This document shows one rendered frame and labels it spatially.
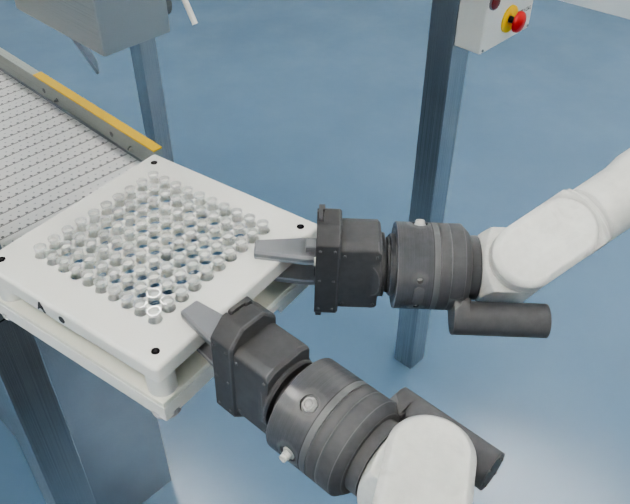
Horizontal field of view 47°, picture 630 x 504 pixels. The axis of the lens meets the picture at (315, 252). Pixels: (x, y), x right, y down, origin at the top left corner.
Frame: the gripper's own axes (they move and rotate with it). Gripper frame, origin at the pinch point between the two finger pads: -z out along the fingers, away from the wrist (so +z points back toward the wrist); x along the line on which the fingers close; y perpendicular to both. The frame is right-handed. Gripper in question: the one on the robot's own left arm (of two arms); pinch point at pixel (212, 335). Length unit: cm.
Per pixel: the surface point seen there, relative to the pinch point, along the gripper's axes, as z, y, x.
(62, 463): -33, -5, 50
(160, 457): -50, 22, 98
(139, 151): -44, 25, 13
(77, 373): -52, 9, 58
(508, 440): 6, 86, 107
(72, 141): -57, 21, 15
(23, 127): -66, 19, 16
